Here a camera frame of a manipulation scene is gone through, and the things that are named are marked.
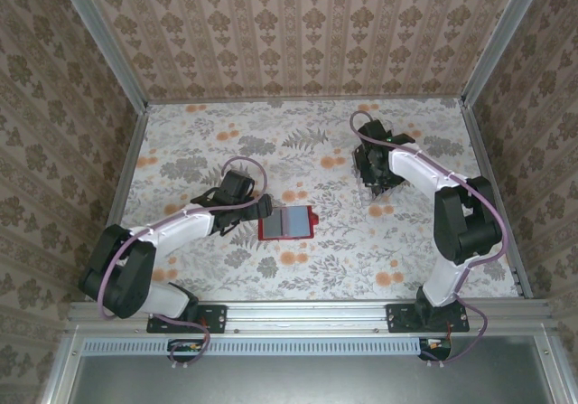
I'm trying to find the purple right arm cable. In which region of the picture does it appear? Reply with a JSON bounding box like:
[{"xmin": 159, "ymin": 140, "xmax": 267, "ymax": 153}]
[{"xmin": 350, "ymin": 109, "xmax": 510, "ymax": 369}]

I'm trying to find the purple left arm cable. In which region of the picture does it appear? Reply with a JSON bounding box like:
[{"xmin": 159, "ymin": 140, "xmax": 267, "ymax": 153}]
[{"xmin": 98, "ymin": 157, "xmax": 271, "ymax": 371}]

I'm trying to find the aluminium frame rail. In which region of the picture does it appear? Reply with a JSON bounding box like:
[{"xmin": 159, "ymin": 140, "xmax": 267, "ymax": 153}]
[
  {"xmin": 535, "ymin": 331, "xmax": 578, "ymax": 404},
  {"xmin": 41, "ymin": 326, "xmax": 85, "ymax": 404}
]

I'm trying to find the red card holder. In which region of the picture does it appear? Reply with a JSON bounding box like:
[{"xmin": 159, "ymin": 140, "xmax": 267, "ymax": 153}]
[{"xmin": 257, "ymin": 203, "xmax": 320, "ymax": 242}]

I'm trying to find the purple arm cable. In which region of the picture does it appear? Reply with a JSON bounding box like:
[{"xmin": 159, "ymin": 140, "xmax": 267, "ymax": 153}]
[
  {"xmin": 98, "ymin": 157, "xmax": 271, "ymax": 371},
  {"xmin": 350, "ymin": 109, "xmax": 510, "ymax": 369}
]

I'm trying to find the aluminium table side rail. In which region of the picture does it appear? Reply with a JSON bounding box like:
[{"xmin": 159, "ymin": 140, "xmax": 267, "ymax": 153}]
[
  {"xmin": 460, "ymin": 103, "xmax": 532, "ymax": 299},
  {"xmin": 88, "ymin": 105, "xmax": 150, "ymax": 304}
]

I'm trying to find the aluminium frame post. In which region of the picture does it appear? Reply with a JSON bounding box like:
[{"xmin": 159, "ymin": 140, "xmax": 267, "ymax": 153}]
[
  {"xmin": 52, "ymin": 0, "xmax": 151, "ymax": 112},
  {"xmin": 461, "ymin": 0, "xmax": 550, "ymax": 107}
]

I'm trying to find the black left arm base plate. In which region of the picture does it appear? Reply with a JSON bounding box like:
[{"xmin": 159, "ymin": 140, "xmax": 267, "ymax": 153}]
[{"xmin": 146, "ymin": 303, "xmax": 227, "ymax": 334}]

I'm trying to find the floral patterned table cover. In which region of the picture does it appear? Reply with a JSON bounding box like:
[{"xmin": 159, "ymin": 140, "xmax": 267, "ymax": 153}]
[{"xmin": 97, "ymin": 98, "xmax": 520, "ymax": 302}]

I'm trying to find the white slotted cable duct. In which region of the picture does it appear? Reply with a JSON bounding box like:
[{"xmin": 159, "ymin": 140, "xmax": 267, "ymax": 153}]
[{"xmin": 83, "ymin": 336, "xmax": 448, "ymax": 356}]

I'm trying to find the grey metal sheet panel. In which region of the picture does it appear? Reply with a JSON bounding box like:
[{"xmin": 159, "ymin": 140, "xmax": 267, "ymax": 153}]
[{"xmin": 67, "ymin": 352, "xmax": 565, "ymax": 404}]

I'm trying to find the clear acrylic card stand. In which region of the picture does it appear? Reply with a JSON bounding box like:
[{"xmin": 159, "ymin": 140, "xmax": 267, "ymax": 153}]
[{"xmin": 350, "ymin": 144, "xmax": 406, "ymax": 202}]

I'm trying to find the aluminium mounting rail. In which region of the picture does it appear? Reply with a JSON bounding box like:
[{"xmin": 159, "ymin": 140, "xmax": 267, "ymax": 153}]
[{"xmin": 67, "ymin": 299, "xmax": 555, "ymax": 334}]

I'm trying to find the black cable junction board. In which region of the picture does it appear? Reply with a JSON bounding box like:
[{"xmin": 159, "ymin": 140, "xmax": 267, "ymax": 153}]
[
  {"xmin": 167, "ymin": 338, "xmax": 210, "ymax": 362},
  {"xmin": 417, "ymin": 336, "xmax": 452, "ymax": 362}
]

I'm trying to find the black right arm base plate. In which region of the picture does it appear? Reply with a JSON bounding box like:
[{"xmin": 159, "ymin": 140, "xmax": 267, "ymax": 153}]
[{"xmin": 387, "ymin": 303, "xmax": 471, "ymax": 334}]

